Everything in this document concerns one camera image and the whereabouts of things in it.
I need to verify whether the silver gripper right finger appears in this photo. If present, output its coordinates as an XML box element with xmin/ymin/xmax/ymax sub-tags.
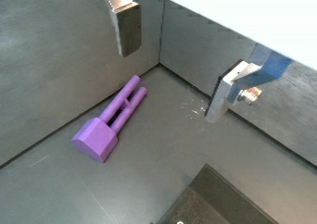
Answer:
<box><xmin>206</xmin><ymin>44</ymin><xmax>292</xmax><ymax>123</ymax></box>

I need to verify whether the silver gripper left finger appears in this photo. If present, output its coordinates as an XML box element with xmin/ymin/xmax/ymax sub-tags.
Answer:
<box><xmin>104</xmin><ymin>0</ymin><xmax>142</xmax><ymax>57</ymax></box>

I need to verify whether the purple three prong object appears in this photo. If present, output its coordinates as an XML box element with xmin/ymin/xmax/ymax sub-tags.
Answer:
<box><xmin>72</xmin><ymin>76</ymin><xmax>147</xmax><ymax>163</ymax></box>

